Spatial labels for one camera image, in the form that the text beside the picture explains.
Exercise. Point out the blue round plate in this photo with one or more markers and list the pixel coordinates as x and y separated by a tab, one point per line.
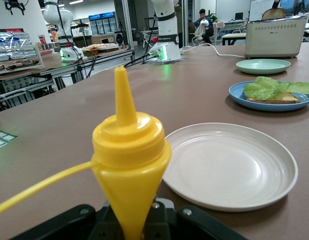
269	106

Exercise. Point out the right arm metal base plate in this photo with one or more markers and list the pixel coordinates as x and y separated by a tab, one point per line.
3	138

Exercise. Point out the clear snack display shelf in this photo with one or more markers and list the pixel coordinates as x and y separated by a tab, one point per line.
17	50

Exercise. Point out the yellow squeeze bottle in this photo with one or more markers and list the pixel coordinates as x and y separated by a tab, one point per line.
129	155

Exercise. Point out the silver two-slot toaster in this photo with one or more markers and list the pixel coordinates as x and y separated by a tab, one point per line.
274	40

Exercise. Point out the black hanging gripper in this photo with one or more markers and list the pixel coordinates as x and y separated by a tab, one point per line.
14	5

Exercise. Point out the seated person dark jacket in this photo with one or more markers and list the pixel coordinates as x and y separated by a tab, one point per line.
207	25

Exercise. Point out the food tray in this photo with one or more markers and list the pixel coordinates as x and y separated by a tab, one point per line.
99	47

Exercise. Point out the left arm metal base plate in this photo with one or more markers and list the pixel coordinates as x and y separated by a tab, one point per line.
174	60

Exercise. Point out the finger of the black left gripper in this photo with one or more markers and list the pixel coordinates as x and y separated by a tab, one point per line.
276	3

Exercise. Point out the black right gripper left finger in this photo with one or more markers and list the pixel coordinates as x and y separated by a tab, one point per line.
77	225

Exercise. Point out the white office desk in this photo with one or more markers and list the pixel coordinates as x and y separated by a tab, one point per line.
232	35

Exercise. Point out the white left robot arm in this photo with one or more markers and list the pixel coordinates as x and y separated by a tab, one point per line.
167	30

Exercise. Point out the green lettuce leaf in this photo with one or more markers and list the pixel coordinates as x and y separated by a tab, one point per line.
262	90

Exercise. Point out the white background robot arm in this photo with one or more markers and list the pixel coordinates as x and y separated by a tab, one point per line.
62	17

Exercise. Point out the neighbouring aluminium frame table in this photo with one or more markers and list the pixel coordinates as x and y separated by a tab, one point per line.
69	70

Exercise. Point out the white whiteboard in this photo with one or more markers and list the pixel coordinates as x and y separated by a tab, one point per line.
259	10

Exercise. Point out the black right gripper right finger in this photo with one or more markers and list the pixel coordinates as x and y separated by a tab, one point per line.
194	225

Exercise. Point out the brown toast bread slice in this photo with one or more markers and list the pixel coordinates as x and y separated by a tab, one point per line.
282	97
274	13

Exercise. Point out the beige round plate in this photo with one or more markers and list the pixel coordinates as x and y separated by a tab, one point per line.
232	170

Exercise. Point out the mint green round plate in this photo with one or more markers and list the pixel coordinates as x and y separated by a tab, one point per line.
263	66

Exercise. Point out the glass door drink fridge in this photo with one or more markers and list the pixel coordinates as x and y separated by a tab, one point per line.
102	23

